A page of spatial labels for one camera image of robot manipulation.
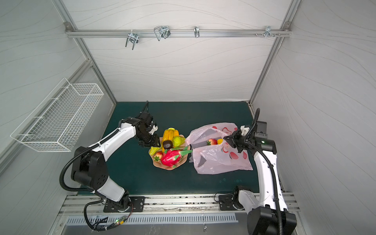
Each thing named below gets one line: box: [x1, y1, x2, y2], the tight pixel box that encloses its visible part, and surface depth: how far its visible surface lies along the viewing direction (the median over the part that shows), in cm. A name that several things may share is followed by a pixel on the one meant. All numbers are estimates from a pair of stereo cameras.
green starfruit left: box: [149, 145, 162, 156], surface depth 84 cm
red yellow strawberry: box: [153, 151, 164, 162], surface depth 84 cm
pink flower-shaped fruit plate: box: [149, 134, 191, 171], surface depth 85 cm
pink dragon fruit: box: [160, 146, 193, 168], surface depth 82 cm
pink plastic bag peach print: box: [186, 122, 254, 175], surface depth 79 cm
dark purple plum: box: [163, 139, 174, 150], surface depth 88 cm
